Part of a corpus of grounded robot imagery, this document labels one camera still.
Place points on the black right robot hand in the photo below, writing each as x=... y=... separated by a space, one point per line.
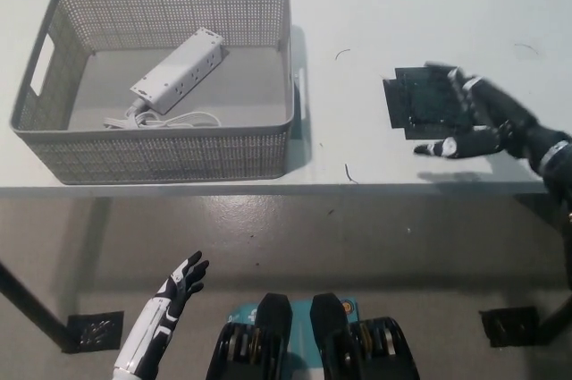
x=505 y=129

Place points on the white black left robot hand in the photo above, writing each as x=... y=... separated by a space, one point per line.
x=147 y=335

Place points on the grey perforated plastic basket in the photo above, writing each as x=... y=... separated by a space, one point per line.
x=179 y=152

